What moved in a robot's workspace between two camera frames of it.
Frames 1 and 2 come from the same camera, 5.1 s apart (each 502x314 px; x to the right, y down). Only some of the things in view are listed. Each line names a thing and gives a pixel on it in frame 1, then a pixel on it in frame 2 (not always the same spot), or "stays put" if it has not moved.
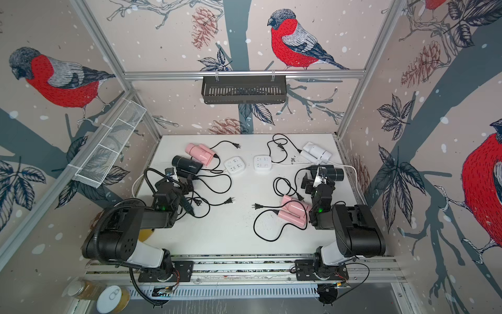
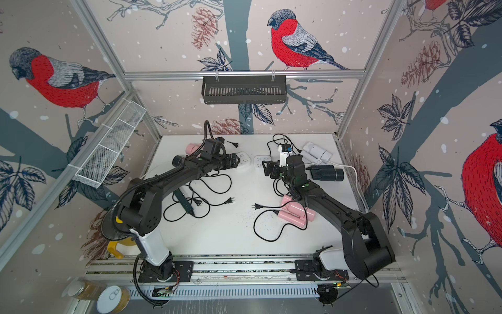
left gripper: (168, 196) → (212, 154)
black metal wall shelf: (244, 91) stays put
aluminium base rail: (248, 268) stays put
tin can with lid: (112, 299) stays put
